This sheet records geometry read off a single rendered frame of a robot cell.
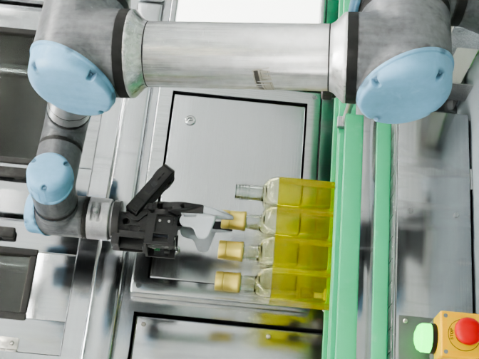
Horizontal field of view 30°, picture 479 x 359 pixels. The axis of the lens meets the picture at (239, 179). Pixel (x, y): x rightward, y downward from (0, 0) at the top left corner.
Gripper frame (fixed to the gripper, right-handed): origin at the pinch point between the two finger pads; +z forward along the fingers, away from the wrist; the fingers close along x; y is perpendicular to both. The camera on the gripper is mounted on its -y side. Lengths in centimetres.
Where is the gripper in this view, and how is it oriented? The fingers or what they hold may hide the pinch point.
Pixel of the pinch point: (226, 219)
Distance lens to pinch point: 160.6
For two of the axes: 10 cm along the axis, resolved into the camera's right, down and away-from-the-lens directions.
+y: -0.8, 9.1, -4.1
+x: 0.4, -4.1, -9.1
